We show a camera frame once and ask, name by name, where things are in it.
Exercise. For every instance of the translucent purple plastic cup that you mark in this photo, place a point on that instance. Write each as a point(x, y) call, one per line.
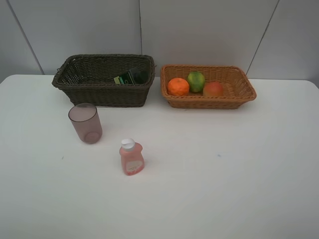
point(85, 120)

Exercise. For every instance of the pink liquid bottle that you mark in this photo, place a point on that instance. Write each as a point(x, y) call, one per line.
point(131, 157)

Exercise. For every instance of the dark brown wicker basket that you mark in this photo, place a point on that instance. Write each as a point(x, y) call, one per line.
point(89, 78)

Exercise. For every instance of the green mango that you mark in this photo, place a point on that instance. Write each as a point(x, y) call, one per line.
point(196, 81)

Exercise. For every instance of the orange fruit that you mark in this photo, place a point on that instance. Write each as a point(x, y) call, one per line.
point(178, 87)

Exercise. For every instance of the orange wicker basket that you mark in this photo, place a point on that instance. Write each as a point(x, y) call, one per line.
point(237, 89)

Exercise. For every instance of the dark green pump bottle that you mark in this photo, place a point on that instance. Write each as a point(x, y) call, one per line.
point(134, 76)

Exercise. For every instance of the red yellow peach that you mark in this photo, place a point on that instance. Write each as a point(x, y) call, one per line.
point(213, 89)

